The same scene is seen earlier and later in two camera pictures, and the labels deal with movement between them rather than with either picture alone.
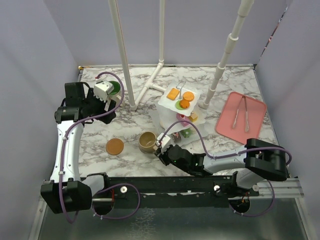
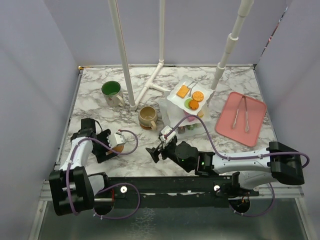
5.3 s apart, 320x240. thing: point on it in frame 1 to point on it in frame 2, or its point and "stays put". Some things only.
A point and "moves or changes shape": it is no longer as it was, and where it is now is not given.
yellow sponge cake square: x=193 y=117 moves or changes shape
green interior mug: x=116 y=94 stays put
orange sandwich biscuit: x=188 y=96 to x=198 y=96
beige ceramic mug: x=147 y=142 to x=147 y=116
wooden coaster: x=114 y=146 stays put
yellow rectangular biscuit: x=173 y=94 to x=182 y=91
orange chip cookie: x=184 y=103 to x=193 y=104
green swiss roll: x=186 y=133 moves or changes shape
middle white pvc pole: x=161 y=60 stays put
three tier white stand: x=176 y=104 moves or changes shape
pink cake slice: x=181 y=117 to x=191 y=118
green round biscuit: x=178 y=106 to x=186 y=102
